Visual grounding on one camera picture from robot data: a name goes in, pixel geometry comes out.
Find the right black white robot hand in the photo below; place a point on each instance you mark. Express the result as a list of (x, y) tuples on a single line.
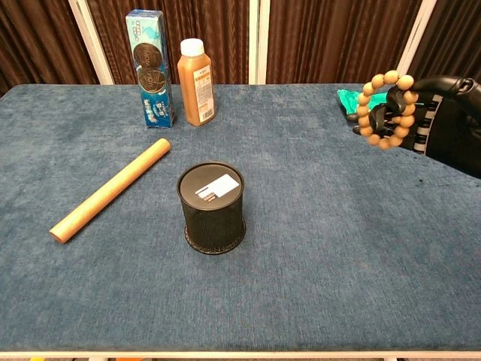
[(458, 124)]

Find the dark brown curtain panel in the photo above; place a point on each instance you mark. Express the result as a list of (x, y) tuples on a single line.
[(454, 41), (338, 41), (41, 41), (210, 22)]

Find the green wet wipes pack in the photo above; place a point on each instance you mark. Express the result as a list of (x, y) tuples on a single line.
[(347, 99)]

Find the blue table cloth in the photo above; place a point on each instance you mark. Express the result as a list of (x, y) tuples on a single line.
[(300, 225)]

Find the black mesh pen holder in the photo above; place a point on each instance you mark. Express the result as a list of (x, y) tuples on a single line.
[(212, 218)]

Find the brown juice bottle white cap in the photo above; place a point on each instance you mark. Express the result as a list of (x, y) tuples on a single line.
[(196, 90)]

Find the blue cookie box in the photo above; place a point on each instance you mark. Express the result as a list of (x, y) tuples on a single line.
[(152, 75)]

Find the wooden rolling rod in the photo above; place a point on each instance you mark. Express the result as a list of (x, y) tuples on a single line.
[(109, 192)]

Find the white partition post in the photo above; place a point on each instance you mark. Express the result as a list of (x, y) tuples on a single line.
[(258, 41), (90, 41), (415, 41)]

